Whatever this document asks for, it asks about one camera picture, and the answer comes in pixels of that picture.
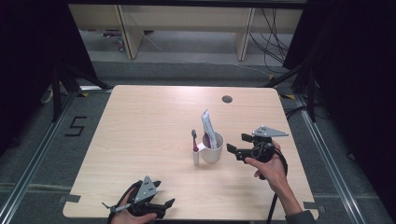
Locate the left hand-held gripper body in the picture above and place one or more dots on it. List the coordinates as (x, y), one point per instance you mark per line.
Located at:
(144, 189)

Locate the pink and grey toothbrush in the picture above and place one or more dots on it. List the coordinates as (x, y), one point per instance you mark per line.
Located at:
(195, 144)

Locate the aluminium floor rail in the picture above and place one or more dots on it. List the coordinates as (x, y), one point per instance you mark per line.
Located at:
(330, 165)
(34, 161)

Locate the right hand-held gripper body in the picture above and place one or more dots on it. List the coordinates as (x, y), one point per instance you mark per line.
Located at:
(263, 149)

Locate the light wooden desk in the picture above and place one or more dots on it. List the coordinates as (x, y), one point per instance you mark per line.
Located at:
(186, 18)

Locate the black metal stand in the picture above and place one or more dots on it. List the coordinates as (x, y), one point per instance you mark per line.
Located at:
(311, 96)
(56, 93)

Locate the person's right hand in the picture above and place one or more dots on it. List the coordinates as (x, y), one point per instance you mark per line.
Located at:
(272, 172)

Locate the person's left hand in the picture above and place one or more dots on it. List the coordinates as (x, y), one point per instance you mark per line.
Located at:
(130, 218)

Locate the white toothpaste tube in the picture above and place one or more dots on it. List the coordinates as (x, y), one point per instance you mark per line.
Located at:
(208, 126)

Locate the white cup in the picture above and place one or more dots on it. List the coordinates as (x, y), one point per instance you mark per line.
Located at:
(213, 152)

